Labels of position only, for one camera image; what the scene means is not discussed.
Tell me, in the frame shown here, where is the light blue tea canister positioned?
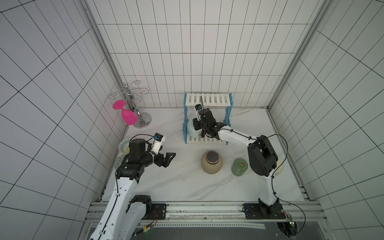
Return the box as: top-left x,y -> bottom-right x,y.
187,121 -> 204,138

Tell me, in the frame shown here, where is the brown tea canister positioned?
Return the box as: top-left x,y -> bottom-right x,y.
201,151 -> 223,175

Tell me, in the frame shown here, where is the green tea canister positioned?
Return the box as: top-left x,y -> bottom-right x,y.
231,158 -> 248,177

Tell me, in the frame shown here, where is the cream tea canister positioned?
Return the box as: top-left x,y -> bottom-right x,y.
274,158 -> 284,177

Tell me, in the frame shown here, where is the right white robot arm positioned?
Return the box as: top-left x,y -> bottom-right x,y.
193,104 -> 280,216

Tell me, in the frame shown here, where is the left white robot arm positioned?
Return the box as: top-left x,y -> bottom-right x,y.
90,133 -> 176,240

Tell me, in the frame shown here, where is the blue white wooden shelf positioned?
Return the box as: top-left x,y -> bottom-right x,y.
182,93 -> 234,145

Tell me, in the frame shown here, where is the yellow blue patterned bowl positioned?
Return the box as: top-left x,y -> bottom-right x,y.
114,138 -> 132,170

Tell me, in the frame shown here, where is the chrome glass holder stand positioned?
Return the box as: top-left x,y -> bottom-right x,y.
109,80 -> 152,129

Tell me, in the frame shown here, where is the pink plastic wine glass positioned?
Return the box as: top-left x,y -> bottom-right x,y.
113,100 -> 138,126

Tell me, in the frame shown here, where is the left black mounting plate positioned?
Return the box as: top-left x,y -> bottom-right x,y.
141,203 -> 168,220

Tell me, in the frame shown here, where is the black mounting plate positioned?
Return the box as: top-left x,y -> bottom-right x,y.
242,203 -> 286,220
141,203 -> 168,220

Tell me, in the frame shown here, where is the left base wiring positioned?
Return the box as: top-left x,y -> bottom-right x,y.
131,209 -> 158,236

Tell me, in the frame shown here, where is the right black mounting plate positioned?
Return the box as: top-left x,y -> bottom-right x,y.
242,203 -> 286,220

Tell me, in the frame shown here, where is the right base electronics board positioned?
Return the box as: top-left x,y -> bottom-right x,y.
277,213 -> 298,239

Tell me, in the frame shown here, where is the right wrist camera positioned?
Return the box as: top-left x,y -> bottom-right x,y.
195,104 -> 203,121

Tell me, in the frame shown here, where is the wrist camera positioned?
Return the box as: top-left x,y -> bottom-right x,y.
195,104 -> 203,121
151,133 -> 166,155

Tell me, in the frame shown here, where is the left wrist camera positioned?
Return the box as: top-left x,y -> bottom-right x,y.
151,133 -> 166,155

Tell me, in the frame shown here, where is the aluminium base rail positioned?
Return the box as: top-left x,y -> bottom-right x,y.
86,200 -> 326,230

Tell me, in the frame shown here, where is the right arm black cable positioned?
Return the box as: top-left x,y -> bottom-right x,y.
265,133 -> 307,238

